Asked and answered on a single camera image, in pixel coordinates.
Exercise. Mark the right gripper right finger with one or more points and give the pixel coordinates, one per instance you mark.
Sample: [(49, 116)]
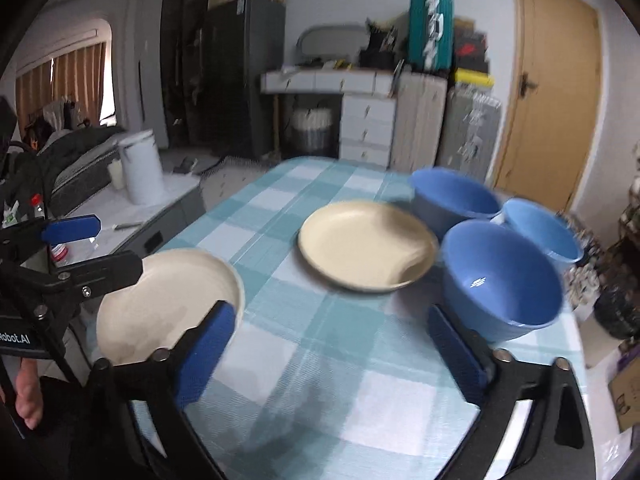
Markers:
[(556, 442)]

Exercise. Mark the woven laundry basket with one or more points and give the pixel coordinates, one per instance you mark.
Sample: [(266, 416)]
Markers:
[(312, 130)]

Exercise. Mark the person's left hand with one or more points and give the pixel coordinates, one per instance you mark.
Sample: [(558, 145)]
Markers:
[(24, 378)]

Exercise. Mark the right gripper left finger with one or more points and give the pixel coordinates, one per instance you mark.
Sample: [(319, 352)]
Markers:
[(135, 426)]

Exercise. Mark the white electric kettle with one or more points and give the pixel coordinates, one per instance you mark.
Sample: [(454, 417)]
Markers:
[(141, 167)]

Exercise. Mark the stack of shoe boxes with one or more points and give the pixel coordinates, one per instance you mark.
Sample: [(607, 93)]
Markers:
[(470, 63)]

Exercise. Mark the brown curtains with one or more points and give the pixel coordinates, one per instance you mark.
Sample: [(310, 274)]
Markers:
[(77, 76)]

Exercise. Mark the cream plate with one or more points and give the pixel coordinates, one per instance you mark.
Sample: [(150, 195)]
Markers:
[(367, 246), (176, 290)]

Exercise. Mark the cardboard box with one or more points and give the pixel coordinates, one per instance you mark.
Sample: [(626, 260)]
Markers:
[(625, 392)]

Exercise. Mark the oval desk mirror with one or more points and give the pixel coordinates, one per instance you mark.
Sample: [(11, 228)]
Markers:
[(331, 43)]

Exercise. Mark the black refrigerator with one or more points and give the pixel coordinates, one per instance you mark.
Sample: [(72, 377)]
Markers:
[(242, 40)]

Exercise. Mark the bed with dark bedding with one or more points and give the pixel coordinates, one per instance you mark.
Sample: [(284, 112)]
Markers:
[(70, 170)]

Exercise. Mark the wooden door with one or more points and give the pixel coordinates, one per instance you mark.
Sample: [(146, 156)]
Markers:
[(554, 105)]

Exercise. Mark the cream cup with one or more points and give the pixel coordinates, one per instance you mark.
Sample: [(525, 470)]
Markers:
[(116, 173)]

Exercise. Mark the teal suitcase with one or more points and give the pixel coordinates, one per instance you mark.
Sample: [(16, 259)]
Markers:
[(431, 35)]

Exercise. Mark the beige suitcase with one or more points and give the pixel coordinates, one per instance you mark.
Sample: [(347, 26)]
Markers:
[(420, 112)]

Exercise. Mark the white drawer desk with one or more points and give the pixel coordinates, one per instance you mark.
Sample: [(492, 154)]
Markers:
[(368, 109)]

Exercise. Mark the black gift bag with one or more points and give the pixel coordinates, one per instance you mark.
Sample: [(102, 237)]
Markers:
[(380, 52)]

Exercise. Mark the dark blue bowl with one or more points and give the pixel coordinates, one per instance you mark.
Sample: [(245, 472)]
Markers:
[(442, 198)]

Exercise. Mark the grey side cabinet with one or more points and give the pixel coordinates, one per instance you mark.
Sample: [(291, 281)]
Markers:
[(124, 225)]

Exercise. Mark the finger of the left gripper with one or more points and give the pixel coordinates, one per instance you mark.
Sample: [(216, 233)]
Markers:
[(88, 279), (71, 230)]

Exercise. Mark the light blue bowl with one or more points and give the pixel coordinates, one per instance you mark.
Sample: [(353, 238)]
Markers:
[(545, 229)]

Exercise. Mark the silver aluminium suitcase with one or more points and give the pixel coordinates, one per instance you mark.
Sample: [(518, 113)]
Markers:
[(470, 131)]

